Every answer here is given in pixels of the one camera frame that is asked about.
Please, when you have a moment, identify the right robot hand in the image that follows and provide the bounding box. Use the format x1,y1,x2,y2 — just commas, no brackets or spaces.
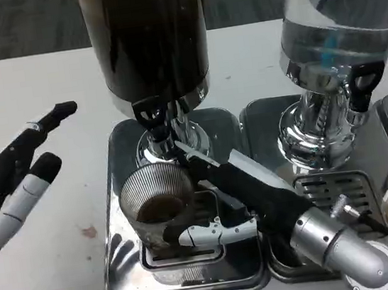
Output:
150,123,319,261

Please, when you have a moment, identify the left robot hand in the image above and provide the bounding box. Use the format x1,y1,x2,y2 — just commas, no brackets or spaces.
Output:
0,100,99,276

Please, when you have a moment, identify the clear ribbed glass cup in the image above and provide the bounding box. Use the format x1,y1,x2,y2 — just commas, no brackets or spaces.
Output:
115,158,205,266

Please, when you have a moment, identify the black tap of dark dispenser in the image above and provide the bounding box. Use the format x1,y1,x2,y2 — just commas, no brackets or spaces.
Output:
130,94,172,145

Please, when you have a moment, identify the black tap of water dispenser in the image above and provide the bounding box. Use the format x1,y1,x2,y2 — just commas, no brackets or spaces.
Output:
343,60,388,114

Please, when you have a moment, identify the clear water dispenser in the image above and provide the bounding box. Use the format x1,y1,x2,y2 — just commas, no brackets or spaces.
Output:
258,0,388,177

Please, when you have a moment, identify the dark drink dispenser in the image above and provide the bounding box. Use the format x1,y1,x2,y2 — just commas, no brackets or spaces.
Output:
75,0,224,176

